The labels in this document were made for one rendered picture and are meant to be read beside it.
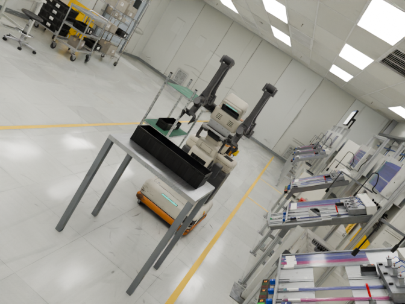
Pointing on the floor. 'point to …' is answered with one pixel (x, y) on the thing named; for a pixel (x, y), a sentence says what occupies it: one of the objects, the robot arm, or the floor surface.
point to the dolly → (56, 17)
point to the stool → (25, 31)
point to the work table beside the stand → (127, 145)
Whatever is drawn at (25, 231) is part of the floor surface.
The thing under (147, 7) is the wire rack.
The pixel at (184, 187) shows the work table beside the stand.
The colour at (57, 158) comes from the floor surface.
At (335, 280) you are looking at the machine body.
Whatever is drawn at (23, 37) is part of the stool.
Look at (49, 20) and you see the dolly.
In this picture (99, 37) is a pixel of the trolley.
